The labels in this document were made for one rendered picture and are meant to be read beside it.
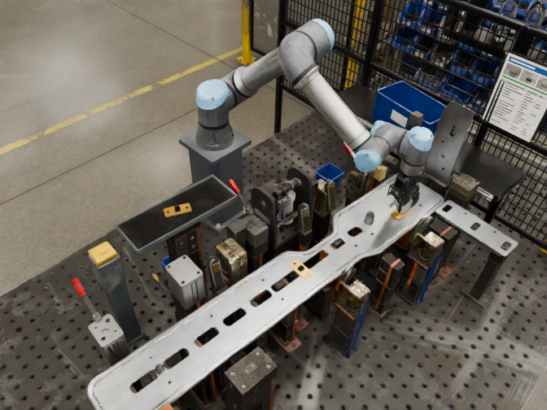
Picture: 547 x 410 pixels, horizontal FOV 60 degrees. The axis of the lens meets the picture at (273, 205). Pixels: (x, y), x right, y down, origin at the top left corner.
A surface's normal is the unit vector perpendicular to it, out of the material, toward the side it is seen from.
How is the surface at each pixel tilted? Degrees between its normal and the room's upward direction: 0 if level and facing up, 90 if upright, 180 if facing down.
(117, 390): 0
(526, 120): 90
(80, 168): 0
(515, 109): 90
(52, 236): 0
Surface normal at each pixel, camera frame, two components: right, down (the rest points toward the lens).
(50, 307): 0.03, -0.71
